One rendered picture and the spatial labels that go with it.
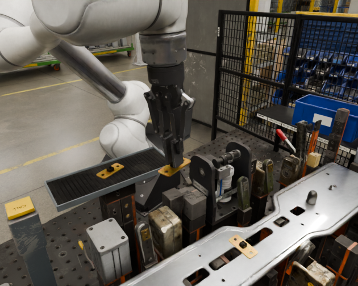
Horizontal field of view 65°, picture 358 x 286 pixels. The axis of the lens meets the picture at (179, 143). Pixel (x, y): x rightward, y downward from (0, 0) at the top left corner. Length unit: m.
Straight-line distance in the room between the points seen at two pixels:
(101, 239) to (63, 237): 0.66
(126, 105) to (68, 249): 0.65
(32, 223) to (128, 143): 0.56
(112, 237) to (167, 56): 0.45
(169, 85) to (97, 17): 0.24
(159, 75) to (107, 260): 0.46
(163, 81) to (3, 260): 1.07
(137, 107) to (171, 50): 0.78
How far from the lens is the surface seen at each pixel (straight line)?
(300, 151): 1.19
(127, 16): 0.42
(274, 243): 0.91
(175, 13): 0.53
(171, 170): 0.66
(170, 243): 0.85
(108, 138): 1.24
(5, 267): 1.38
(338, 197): 1.18
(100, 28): 0.40
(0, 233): 2.69
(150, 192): 1.35
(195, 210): 0.90
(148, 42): 0.55
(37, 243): 0.89
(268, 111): 1.76
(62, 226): 1.45
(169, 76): 0.56
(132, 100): 1.27
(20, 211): 0.83
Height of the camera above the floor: 1.64
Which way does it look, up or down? 28 degrees down
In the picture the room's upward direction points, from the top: straight up
